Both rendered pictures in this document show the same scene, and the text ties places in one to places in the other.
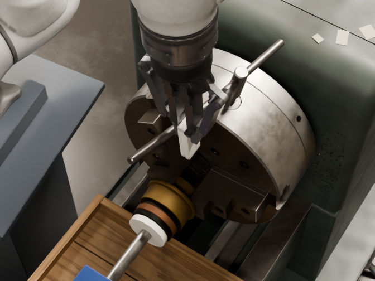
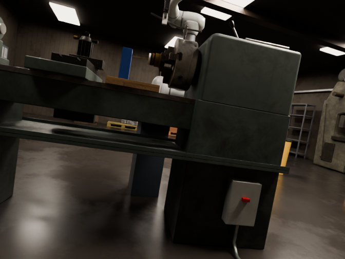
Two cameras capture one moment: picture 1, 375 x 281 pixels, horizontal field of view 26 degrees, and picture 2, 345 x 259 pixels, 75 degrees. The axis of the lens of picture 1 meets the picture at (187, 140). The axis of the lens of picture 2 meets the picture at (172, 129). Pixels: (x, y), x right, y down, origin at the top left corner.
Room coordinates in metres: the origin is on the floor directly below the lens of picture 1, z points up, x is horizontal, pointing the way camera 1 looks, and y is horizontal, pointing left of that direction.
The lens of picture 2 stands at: (-0.26, -1.17, 0.75)
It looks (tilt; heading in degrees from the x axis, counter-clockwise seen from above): 4 degrees down; 47
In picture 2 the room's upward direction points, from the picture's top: 9 degrees clockwise
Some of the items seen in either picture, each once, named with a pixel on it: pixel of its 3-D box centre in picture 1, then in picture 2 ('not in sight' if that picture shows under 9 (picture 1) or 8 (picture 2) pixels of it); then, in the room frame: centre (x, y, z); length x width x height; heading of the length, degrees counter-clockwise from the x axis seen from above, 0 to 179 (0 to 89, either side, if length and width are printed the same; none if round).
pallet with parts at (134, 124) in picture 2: not in sight; (123, 123); (3.96, 6.05, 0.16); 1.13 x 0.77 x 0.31; 154
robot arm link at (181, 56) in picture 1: (178, 24); not in sight; (0.61, 0.01, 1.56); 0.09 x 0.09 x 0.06
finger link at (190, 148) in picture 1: (191, 137); (165, 18); (0.60, -0.01, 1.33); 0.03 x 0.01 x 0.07; 147
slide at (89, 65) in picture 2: not in sight; (79, 67); (0.24, 0.30, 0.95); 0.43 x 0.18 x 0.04; 57
